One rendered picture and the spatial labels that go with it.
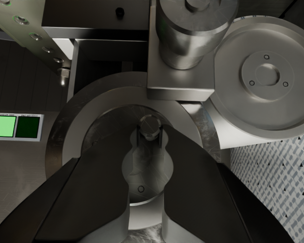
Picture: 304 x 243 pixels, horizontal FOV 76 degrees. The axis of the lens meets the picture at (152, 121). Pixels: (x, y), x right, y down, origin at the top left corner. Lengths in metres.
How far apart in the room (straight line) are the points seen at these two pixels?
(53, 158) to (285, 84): 0.21
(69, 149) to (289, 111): 0.19
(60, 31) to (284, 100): 0.21
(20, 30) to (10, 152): 0.30
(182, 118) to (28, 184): 0.48
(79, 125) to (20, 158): 0.43
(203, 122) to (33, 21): 0.34
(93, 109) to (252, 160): 0.27
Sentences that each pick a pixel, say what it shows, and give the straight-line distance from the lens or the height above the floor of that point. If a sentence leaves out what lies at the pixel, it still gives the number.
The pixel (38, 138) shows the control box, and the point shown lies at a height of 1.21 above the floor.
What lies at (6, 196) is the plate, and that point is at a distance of 0.61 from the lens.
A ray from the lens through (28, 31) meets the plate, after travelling 0.46.
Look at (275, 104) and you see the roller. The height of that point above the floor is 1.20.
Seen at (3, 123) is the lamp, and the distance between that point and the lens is 0.62.
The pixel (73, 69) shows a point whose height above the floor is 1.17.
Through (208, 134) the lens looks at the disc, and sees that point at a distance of 0.17.
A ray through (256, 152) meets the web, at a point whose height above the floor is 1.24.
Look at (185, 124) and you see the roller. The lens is 0.16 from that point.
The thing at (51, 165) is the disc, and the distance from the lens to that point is 0.18.
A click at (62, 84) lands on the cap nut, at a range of 0.57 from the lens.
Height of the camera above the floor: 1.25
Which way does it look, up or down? 11 degrees down
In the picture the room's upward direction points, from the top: 178 degrees counter-clockwise
